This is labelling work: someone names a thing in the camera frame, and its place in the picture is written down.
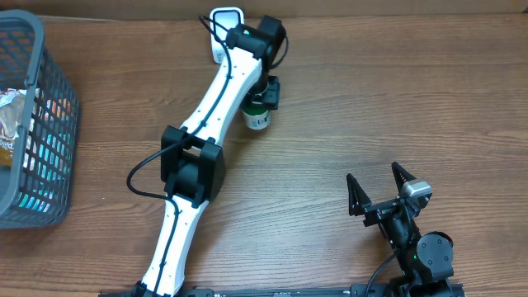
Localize beige brown snack pouch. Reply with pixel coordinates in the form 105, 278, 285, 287
1, 88, 26, 167

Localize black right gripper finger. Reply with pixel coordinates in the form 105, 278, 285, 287
346, 173, 372, 216
391, 162, 417, 192

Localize grey plastic basket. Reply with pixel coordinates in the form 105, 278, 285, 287
1, 10, 81, 229

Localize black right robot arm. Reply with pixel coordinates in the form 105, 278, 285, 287
346, 162, 455, 296

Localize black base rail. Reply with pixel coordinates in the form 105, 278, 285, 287
98, 285, 466, 297

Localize white barcode scanner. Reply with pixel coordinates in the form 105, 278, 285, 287
209, 7, 244, 64

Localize green lid jar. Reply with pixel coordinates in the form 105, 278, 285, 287
242, 106, 271, 130

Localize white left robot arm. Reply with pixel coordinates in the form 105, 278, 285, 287
126, 15, 289, 297

